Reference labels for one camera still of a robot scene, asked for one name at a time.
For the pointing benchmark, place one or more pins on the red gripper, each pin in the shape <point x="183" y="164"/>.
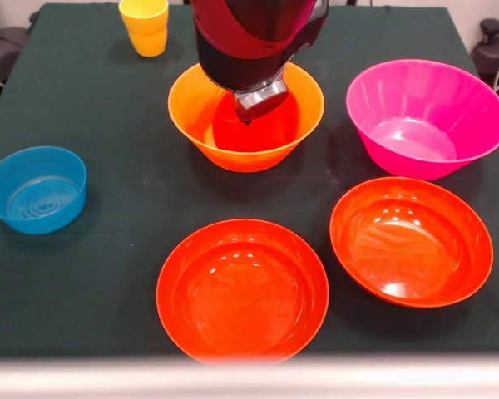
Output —
<point x="262" y="109"/>

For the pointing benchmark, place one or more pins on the small red bowl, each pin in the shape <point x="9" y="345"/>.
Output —
<point x="266" y="133"/>

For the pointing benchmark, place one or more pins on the large orange bowl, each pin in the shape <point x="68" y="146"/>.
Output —
<point x="191" y="116"/>

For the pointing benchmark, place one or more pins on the large pink bowl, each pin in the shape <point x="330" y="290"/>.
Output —
<point x="420" y="137"/>

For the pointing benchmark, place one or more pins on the large red bowl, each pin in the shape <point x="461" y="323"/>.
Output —
<point x="407" y="249"/>
<point x="241" y="299"/>

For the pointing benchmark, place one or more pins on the blue bowl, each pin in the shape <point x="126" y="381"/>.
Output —
<point x="37" y="199"/>

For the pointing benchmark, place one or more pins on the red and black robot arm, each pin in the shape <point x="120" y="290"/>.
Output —
<point x="249" y="41"/>

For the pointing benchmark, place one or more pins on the yellow cup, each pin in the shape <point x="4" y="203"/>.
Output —
<point x="149" y="41"/>

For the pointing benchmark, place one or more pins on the dark green table cloth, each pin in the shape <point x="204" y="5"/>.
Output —
<point x="66" y="104"/>

